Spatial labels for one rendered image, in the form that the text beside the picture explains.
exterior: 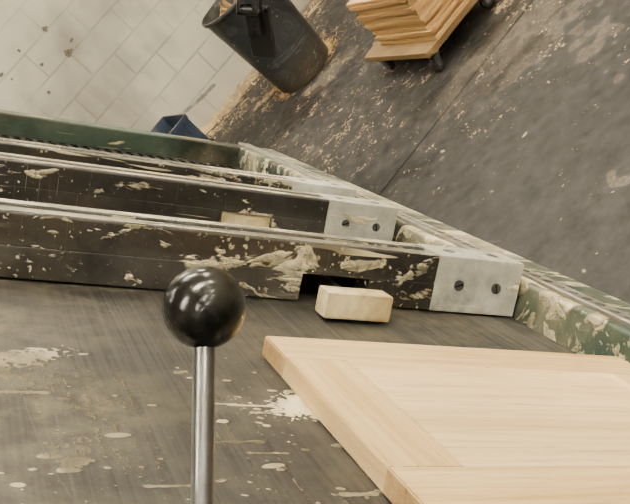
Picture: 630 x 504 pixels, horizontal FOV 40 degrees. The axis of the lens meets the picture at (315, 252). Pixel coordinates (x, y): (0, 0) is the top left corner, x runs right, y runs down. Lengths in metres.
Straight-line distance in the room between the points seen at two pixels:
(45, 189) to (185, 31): 4.91
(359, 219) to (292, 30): 3.84
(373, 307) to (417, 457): 0.38
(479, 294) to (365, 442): 0.53
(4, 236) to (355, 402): 0.42
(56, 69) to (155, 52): 0.66
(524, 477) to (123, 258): 0.50
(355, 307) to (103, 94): 5.12
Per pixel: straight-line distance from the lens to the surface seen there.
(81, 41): 5.97
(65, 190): 1.28
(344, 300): 0.94
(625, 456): 0.72
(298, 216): 1.36
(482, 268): 1.10
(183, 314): 0.38
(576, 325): 1.06
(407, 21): 4.07
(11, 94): 5.90
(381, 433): 0.62
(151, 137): 2.22
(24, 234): 0.92
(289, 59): 5.20
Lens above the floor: 1.58
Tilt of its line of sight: 26 degrees down
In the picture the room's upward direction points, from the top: 47 degrees counter-clockwise
